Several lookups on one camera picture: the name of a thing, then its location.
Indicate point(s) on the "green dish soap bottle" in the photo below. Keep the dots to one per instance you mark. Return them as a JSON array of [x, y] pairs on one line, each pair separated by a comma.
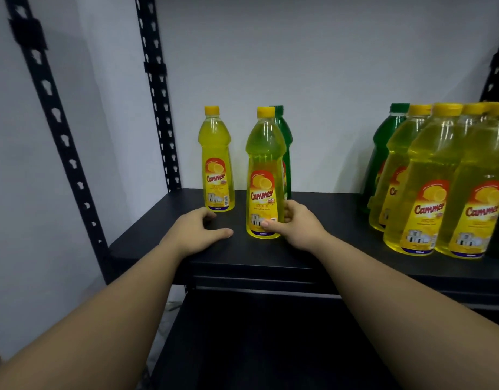
[[288, 138], [382, 146]]

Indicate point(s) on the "black metal shelf board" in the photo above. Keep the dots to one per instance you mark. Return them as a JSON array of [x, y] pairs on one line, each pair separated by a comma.
[[334, 255], [253, 345]]

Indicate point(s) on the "person's right forearm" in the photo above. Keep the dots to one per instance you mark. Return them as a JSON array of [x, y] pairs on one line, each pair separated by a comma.
[[412, 320]]

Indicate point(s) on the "yellow dish soap bottle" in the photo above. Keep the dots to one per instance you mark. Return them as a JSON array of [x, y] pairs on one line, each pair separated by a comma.
[[428, 186], [473, 109], [263, 166], [395, 170], [483, 198], [216, 158]]

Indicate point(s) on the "person's right hand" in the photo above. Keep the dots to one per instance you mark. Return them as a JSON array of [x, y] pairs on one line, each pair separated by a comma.
[[302, 229]]

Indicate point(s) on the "person's right thumb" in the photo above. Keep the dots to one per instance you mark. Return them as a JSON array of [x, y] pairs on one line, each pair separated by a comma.
[[273, 226]]

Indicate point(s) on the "black perforated shelf post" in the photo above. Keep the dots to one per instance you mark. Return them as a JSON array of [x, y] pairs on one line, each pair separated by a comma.
[[58, 125], [497, 73], [158, 97]]

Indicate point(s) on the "person's left hand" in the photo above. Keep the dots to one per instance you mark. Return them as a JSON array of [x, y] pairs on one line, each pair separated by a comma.
[[188, 233]]

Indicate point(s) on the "person's left thumb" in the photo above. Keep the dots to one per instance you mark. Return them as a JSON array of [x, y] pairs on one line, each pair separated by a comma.
[[220, 234]]

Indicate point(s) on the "person's left forearm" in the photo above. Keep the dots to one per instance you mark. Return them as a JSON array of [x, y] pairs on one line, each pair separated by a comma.
[[99, 316]]

